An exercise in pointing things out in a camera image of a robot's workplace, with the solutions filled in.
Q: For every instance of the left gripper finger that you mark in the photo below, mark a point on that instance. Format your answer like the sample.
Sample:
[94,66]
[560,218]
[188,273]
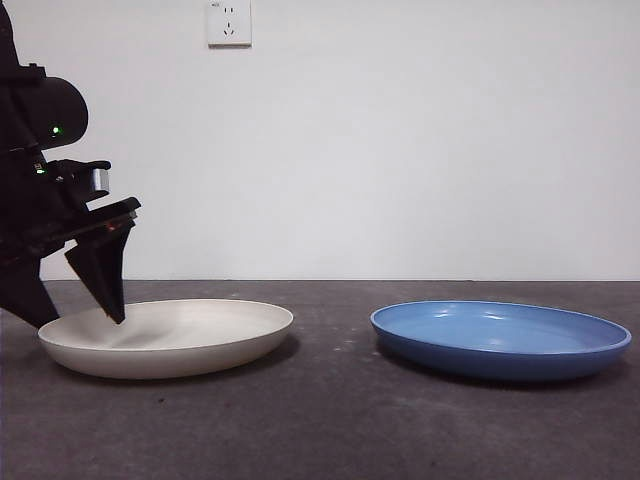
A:
[25,290]
[102,270]

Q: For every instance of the white round plate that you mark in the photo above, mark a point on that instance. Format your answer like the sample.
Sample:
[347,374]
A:
[200,340]

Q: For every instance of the blue round plate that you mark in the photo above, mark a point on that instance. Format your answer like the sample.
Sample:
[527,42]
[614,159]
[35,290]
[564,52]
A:
[500,345]

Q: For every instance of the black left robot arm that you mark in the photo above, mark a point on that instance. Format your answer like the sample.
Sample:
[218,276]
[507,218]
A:
[60,110]

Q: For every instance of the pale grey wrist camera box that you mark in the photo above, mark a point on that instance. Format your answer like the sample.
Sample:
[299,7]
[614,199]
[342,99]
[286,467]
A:
[101,181]

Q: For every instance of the white wall socket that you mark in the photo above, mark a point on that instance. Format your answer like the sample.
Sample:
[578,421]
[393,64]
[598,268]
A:
[230,25]

